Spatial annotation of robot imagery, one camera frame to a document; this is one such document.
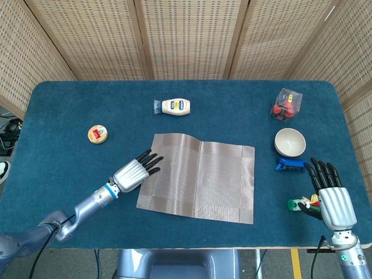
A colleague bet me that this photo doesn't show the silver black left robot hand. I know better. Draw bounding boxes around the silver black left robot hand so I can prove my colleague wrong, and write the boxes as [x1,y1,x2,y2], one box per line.
[109,149,164,194]

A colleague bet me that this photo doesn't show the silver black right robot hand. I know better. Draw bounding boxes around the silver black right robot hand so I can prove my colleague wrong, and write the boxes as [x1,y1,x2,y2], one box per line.
[304,157,357,232]

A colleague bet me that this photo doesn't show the brown woven placemat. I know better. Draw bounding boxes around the brown woven placemat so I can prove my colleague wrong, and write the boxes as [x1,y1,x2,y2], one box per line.
[136,133,256,225]

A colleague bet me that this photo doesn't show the white bowl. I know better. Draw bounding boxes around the white bowl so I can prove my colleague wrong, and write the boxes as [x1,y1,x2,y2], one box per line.
[274,128,307,158]

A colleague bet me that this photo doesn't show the colourful feather shuttlecock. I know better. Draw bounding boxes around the colourful feather shuttlecock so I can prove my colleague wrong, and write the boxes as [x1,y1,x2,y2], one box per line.
[287,194,322,212]

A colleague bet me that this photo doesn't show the round yellow tin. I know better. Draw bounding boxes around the round yellow tin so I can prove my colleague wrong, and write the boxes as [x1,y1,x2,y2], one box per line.
[87,124,109,145]

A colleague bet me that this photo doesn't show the blue felt table cover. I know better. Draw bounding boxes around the blue felt table cover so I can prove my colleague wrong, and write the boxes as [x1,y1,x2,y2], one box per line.
[0,80,372,250]

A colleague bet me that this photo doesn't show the blue snack bar wrapper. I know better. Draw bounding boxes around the blue snack bar wrapper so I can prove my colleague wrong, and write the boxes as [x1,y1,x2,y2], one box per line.
[274,157,307,173]

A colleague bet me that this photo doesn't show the mayonnaise squeeze bottle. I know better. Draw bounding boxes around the mayonnaise squeeze bottle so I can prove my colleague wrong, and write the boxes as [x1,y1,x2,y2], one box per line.
[153,98,192,116]

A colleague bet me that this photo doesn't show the white table leg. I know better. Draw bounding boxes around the white table leg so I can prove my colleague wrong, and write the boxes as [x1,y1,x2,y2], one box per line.
[254,248,264,279]

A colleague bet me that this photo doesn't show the grey robot torso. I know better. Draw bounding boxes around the grey robot torso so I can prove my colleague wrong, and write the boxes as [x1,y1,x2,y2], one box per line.
[115,249,242,279]

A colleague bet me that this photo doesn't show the clear box with red parts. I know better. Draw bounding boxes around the clear box with red parts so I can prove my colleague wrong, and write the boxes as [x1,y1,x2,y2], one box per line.
[269,87,303,123]

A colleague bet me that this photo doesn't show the white shoe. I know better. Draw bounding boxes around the white shoe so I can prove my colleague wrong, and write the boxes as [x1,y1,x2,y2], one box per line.
[0,160,11,183]

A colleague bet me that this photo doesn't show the woven bamboo folding screen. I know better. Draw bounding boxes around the woven bamboo folding screen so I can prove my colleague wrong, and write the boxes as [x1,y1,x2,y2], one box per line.
[0,0,372,187]

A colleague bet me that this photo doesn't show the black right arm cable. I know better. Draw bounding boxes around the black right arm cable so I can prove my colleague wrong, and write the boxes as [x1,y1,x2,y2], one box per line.
[310,235,328,279]

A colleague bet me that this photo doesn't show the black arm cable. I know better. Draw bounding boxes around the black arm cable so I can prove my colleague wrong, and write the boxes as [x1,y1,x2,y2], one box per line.
[28,214,76,279]
[310,235,328,279]

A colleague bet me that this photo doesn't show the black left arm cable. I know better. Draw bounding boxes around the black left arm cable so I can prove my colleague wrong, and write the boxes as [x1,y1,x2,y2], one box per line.
[28,214,76,279]

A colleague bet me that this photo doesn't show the black equipment with cables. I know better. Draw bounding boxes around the black equipment with cables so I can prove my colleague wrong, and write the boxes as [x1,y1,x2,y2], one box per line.
[0,113,23,156]

